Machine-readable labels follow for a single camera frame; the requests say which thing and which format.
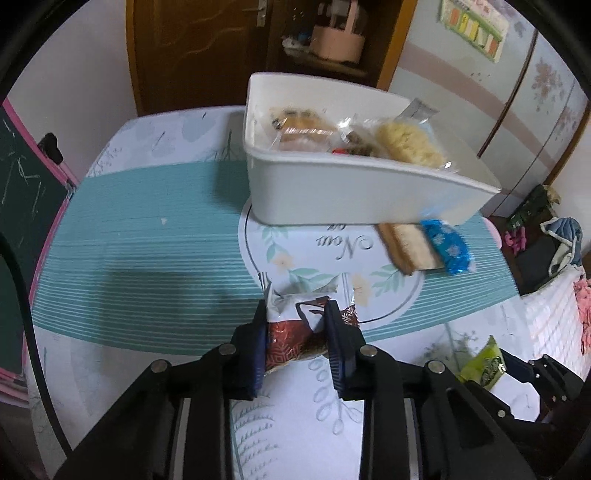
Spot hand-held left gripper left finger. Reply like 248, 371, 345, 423
53, 300, 269, 480

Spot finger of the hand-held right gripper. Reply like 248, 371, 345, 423
499, 348, 583, 402

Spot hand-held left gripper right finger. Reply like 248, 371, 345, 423
324, 300, 539, 480

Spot green snack packet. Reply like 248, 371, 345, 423
458, 335, 509, 393

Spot red white snack packet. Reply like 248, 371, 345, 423
259, 272, 361, 374

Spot white plastic bin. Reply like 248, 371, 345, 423
244, 71, 503, 227

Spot pink fluffy cloth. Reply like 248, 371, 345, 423
574, 277, 591, 356

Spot pink toy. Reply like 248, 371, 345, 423
503, 228, 529, 254

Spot pink stool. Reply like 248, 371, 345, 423
480, 217, 504, 250

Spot blue snack packet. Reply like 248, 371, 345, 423
419, 219, 477, 276

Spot blue white cloth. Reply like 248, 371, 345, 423
540, 217, 583, 278

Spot green bag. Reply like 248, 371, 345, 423
505, 185, 561, 232

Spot yellow noodle snack packet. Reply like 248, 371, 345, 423
374, 99, 455, 169

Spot brown bun packet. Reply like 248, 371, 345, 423
268, 106, 340, 151

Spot pale blue wardrobe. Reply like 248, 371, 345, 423
388, 0, 589, 217

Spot black clip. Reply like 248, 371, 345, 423
38, 133, 64, 163

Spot brown wooden door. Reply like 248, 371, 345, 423
126, 0, 273, 116

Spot small white blue toys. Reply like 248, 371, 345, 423
281, 32, 312, 51

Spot wooden shelf cabinet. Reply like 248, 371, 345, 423
265, 0, 419, 88

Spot black cable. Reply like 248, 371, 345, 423
0, 233, 75, 450

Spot green chalkboard pink frame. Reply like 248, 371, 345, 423
0, 99, 79, 407

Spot pink basket with handle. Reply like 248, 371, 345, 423
310, 0, 365, 63

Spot metal door handle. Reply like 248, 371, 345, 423
245, 0, 269, 28

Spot colourful wall poster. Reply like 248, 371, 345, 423
438, 0, 510, 63

